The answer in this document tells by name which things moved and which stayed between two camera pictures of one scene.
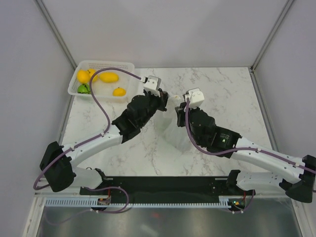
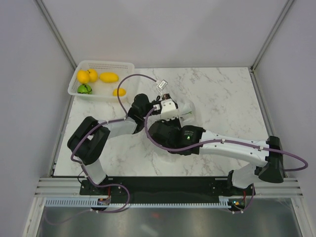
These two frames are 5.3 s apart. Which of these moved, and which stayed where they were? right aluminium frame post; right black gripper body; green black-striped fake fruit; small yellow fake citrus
Moved: right black gripper body
Stayed: small yellow fake citrus; right aluminium frame post; green black-striped fake fruit
